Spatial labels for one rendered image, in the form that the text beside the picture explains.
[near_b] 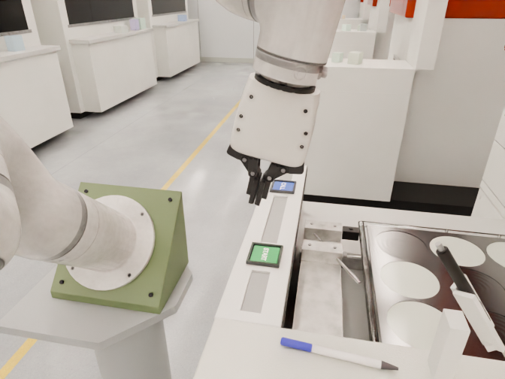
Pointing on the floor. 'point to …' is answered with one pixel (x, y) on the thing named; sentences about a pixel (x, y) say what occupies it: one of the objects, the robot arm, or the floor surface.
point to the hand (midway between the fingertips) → (258, 188)
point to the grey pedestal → (100, 329)
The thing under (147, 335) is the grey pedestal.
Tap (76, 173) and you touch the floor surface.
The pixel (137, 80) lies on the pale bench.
